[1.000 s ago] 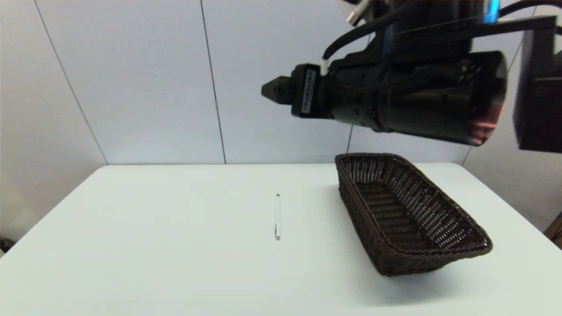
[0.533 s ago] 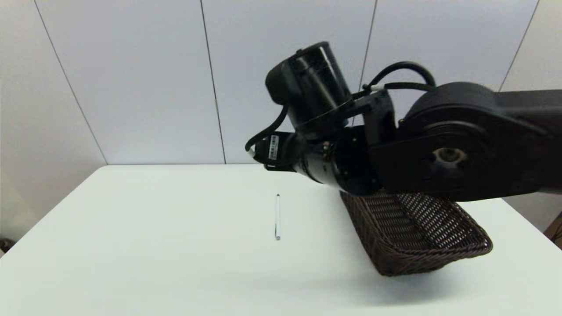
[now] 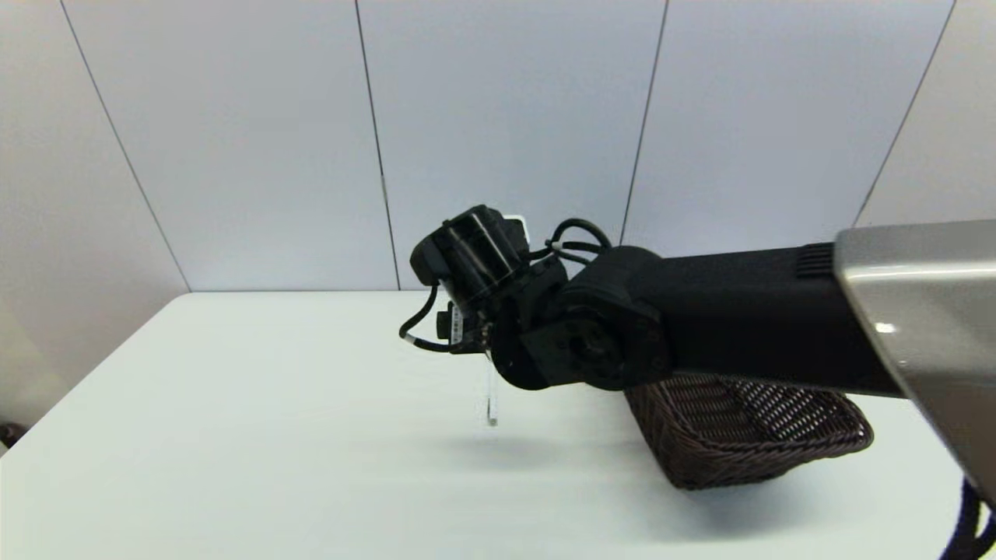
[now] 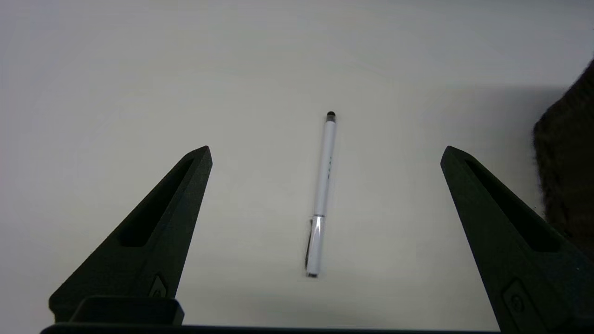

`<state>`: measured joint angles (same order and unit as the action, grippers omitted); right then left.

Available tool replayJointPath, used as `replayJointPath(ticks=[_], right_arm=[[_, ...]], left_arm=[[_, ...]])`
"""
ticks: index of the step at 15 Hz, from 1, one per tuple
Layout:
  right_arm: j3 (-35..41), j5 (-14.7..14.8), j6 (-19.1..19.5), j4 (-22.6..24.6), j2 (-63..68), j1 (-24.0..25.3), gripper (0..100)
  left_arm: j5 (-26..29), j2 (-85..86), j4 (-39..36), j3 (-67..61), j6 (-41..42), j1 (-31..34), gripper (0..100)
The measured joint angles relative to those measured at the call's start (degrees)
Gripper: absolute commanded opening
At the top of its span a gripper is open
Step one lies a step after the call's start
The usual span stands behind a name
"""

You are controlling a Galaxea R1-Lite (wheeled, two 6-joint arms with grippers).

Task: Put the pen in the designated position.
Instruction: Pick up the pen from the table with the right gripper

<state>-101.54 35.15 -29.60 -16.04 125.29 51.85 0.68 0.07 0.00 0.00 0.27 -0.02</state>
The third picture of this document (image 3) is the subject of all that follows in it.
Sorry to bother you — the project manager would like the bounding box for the dark brown wicker basket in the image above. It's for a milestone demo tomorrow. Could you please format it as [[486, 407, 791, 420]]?
[[622, 372, 875, 491]]

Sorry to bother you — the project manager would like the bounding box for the black looped gripper cable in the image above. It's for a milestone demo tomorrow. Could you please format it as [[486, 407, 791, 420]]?
[[399, 283, 454, 352]]

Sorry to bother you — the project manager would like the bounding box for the black wrist cable bundle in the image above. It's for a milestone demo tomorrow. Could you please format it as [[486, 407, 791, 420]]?
[[537, 218, 615, 267]]

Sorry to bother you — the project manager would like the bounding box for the blue black braided cable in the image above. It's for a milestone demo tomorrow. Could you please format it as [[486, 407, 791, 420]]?
[[940, 476, 996, 560]]

